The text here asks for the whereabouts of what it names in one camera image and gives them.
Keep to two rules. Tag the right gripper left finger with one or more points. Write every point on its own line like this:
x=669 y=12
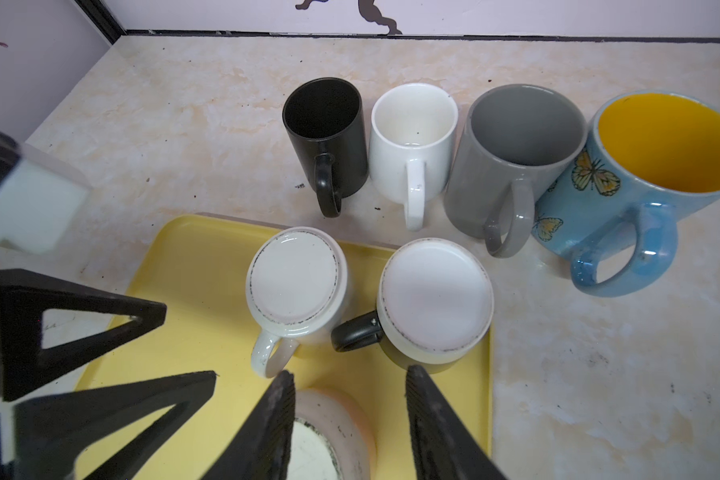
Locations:
x=261 y=449

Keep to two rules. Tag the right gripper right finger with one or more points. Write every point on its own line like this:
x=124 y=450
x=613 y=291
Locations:
x=442 y=446

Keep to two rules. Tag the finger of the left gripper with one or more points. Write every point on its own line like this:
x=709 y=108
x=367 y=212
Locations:
x=50 y=432
x=50 y=327

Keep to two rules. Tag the orange speckled mug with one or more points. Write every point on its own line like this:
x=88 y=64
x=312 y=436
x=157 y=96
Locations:
x=331 y=438

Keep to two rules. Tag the black and white mug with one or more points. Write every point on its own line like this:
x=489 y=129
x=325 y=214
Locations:
x=434 y=304

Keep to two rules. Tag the blue butterfly mug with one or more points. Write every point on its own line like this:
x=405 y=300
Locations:
x=651 y=159

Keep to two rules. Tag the grey mug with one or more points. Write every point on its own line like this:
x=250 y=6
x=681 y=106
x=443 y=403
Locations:
x=517 y=140

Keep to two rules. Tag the white ribbed mug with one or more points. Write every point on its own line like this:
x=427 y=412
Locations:
x=413 y=129

